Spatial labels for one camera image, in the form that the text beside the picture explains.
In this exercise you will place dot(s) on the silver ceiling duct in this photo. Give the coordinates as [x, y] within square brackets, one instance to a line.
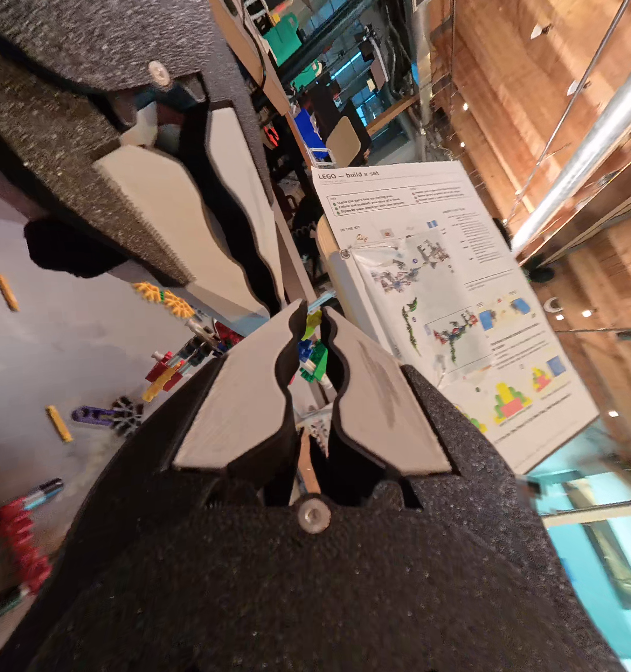
[589, 137]

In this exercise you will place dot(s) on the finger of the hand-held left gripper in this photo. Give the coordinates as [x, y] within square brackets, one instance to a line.
[247, 179]
[179, 226]

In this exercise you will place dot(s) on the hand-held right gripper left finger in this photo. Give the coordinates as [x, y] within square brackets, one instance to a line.
[237, 410]

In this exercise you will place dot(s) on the red rod black cylinder assembly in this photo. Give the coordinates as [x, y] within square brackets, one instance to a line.
[21, 546]

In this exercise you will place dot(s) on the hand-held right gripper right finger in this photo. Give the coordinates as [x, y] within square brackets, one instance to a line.
[389, 410]

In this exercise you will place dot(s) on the short yellow rod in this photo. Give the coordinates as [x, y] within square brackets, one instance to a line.
[59, 423]
[7, 292]

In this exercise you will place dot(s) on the instruction booklet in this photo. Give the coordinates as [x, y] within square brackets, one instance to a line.
[463, 305]

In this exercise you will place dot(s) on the purple ladder connector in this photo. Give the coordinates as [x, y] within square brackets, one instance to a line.
[93, 415]

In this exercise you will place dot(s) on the dark grey snowflake connector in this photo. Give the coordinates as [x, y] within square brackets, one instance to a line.
[126, 415]

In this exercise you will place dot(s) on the orange snowflake connector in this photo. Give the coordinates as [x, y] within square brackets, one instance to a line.
[147, 291]
[179, 306]

